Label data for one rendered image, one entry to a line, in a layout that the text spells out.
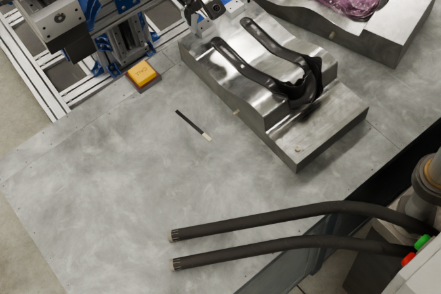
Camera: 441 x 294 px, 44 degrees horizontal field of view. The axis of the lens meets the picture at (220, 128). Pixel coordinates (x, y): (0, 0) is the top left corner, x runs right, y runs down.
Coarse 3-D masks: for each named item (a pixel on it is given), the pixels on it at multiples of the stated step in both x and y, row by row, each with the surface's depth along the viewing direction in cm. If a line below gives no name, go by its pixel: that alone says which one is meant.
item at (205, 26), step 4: (184, 8) 160; (200, 16) 156; (200, 20) 155; (204, 20) 154; (208, 20) 154; (200, 24) 153; (204, 24) 153; (208, 24) 153; (212, 24) 153; (200, 28) 152; (204, 28) 152; (208, 28) 152; (212, 28) 153; (200, 32) 152; (204, 32) 152; (208, 32) 153; (212, 32) 155; (200, 36) 154; (204, 36) 153
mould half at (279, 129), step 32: (224, 32) 154; (288, 32) 154; (192, 64) 156; (224, 64) 149; (256, 64) 148; (288, 64) 143; (224, 96) 150; (256, 96) 138; (320, 96) 145; (352, 96) 144; (256, 128) 144; (288, 128) 141; (320, 128) 140; (352, 128) 146; (288, 160) 139
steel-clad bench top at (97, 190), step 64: (64, 128) 153; (128, 128) 151; (192, 128) 150; (384, 128) 145; (64, 192) 143; (128, 192) 142; (192, 192) 140; (256, 192) 139; (320, 192) 138; (64, 256) 134; (128, 256) 133; (256, 256) 131
